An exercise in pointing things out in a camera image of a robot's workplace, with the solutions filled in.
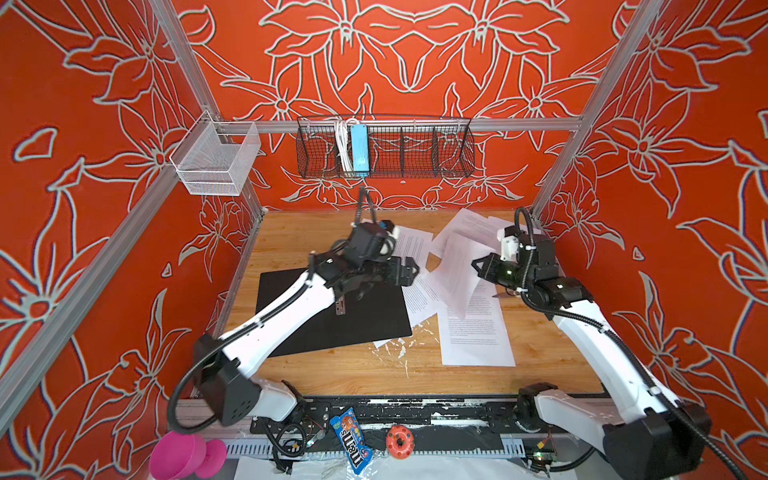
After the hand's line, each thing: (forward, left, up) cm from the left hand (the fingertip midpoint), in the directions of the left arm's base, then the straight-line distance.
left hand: (405, 265), depth 73 cm
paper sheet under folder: (+28, -5, -25) cm, 38 cm away
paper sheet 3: (+4, -7, -25) cm, 26 cm away
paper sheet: (+37, -27, -24) cm, 52 cm away
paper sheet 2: (-7, -25, -25) cm, 36 cm away
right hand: (+3, -16, -1) cm, 17 cm away
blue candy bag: (-34, +11, -24) cm, 43 cm away
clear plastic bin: (+35, +62, +6) cm, 71 cm away
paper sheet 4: (-11, +5, -24) cm, 27 cm away
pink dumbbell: (-40, +47, -17) cm, 64 cm away
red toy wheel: (-35, 0, -23) cm, 41 cm away
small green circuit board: (-35, -35, -25) cm, 55 cm away
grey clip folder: (-1, +7, -25) cm, 26 cm away
